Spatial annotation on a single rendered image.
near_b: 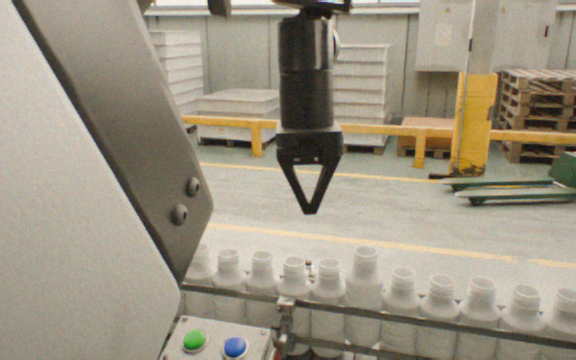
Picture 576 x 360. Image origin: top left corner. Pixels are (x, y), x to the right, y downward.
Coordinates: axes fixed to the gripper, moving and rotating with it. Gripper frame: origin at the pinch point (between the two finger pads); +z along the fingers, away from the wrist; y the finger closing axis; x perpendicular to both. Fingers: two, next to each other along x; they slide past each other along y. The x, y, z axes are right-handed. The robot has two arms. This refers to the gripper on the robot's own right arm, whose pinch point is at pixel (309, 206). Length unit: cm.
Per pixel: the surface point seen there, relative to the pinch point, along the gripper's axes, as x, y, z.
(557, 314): -35.4, 11.6, 21.2
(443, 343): -20.0, 13.4, 26.6
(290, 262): 2.8, 23.3, 17.2
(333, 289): -4.0, 19.2, 20.2
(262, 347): 6.8, 7.0, 22.2
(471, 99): -179, 433, 31
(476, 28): -184, 446, -38
